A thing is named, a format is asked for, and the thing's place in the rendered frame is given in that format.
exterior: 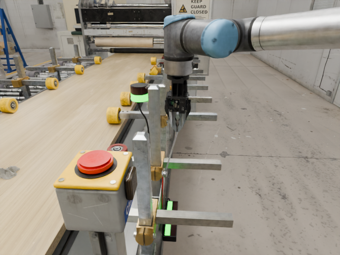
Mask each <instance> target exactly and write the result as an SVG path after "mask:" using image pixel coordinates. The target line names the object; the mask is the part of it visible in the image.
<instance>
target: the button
mask: <svg viewBox="0 0 340 255"><path fill-rule="evenodd" d="M113 162H114V161H113V155H112V154H111V153H109V152H107V151H104V150H94V151H90V152H87V153H85V154H84V155H82V156H81V157H80V158H79V159H78V161H77V167H78V170H79V171H80V172H82V173H85V174H89V175H94V174H99V173H102V172H104V171H106V170H108V169H109V168H110V167H111V166H112V165H113Z"/></svg>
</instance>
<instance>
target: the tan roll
mask: <svg viewBox="0 0 340 255"><path fill-rule="evenodd" d="M89 43H90V44H95V45H96V46H97V47H153V46H154V44H164V41H153V38H152V37H96V38H95V41H93V40H90V41H89Z"/></svg>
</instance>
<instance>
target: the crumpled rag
mask: <svg viewBox="0 0 340 255"><path fill-rule="evenodd" d="M18 170H20V168H18V167H16V166H10V167H8V168H6V169H4V168H0V178H3V179H5V180H6V179H11V178H12V177H14V176H16V175H17V173H16V171H18Z"/></svg>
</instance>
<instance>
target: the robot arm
mask: <svg viewBox="0 0 340 255"><path fill-rule="evenodd" d="M163 30H164V73H165V74H167V79H169V80H171V81H172V90H169V92H167V95H166V99H165V106H164V109H165V112H166V114H167V115H168V119H169V121H170V124H171V127H172V128H173V129H174V130H175V132H177V124H176V121H177V120H176V115H177V112H179V117H180V118H179V124H178V132H179V131H180V130H181V129H182V127H183V126H184V124H185V122H186V118H187V116H188V115H189V113H190V111H191V104H190V102H191V100H189V93H188V86H187V80H188V79H189V75H190V74H191V73H192V65H195V62H192V61H193V54H196V55H202V56H208V57H211V58H215V59H219V58H226V57H228V56H229V55H230V54H231V53H237V52H258V51H265V50H313V49H340V7H334V8H327V9H319V10H312V11H304V12H297V13H289V14H282V15H274V16H267V17H264V16H259V17H251V18H244V19H196V18H195V15H193V14H180V15H170V16H166V17H165V19H164V27H163Z"/></svg>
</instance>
